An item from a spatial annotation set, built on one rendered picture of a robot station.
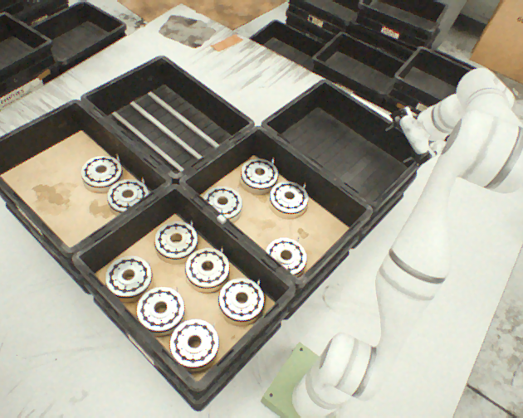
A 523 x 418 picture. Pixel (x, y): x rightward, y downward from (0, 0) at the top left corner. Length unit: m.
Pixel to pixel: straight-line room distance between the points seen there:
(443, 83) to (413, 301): 1.77
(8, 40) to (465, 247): 2.04
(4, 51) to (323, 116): 1.46
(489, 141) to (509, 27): 2.89
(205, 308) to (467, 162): 0.66
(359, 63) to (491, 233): 1.28
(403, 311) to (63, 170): 0.95
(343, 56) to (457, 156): 1.93
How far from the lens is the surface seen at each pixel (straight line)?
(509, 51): 3.55
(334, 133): 1.44
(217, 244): 1.13
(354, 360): 0.81
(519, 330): 2.36
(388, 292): 0.72
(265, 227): 1.18
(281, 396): 1.10
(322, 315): 1.23
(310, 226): 1.20
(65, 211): 1.24
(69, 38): 2.56
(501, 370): 2.23
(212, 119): 1.41
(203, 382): 0.91
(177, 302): 1.04
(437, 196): 0.67
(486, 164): 0.65
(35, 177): 1.34
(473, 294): 1.43
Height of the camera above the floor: 1.82
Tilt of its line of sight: 55 degrees down
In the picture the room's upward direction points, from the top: 10 degrees clockwise
